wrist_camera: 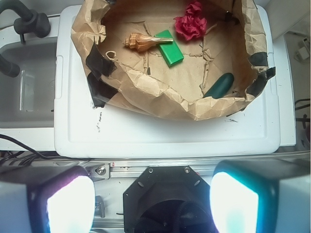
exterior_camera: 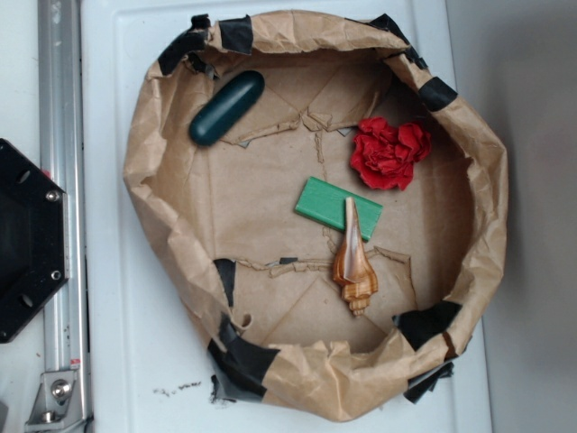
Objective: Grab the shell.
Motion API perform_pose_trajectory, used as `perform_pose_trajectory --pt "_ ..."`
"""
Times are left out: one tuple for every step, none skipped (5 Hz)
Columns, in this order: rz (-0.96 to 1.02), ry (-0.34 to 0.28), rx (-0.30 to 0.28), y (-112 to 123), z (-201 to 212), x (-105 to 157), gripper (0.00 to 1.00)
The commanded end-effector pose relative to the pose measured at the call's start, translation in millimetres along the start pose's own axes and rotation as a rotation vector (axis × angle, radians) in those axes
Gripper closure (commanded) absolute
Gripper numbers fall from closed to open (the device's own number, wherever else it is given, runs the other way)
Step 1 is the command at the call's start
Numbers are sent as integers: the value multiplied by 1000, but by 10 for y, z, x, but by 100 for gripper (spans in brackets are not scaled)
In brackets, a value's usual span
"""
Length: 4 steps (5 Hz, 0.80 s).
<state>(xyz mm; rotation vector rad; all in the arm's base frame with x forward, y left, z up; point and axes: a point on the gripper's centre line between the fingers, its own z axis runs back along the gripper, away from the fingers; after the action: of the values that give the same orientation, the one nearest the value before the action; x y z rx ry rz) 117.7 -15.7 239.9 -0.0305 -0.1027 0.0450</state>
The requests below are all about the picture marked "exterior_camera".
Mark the brown spiral sea shell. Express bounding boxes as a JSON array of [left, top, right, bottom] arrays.
[[333, 197, 378, 317]]

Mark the green wooden block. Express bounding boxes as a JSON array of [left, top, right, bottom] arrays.
[[294, 177, 383, 242]]

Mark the brown paper bin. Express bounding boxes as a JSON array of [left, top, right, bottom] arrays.
[[124, 11, 508, 421]]

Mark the red fabric flower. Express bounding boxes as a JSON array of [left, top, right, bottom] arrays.
[[350, 116, 432, 190]]

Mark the dark green capsule case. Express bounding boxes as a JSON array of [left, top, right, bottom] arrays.
[[188, 70, 265, 146]]

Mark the white tray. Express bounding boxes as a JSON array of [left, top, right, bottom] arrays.
[[80, 1, 492, 432]]

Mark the aluminium extrusion rail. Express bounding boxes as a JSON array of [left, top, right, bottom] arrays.
[[38, 1, 94, 432]]

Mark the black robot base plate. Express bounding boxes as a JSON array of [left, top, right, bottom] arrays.
[[1, 139, 68, 344]]

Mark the metal corner bracket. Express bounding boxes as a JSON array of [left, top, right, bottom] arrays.
[[24, 370, 82, 432]]

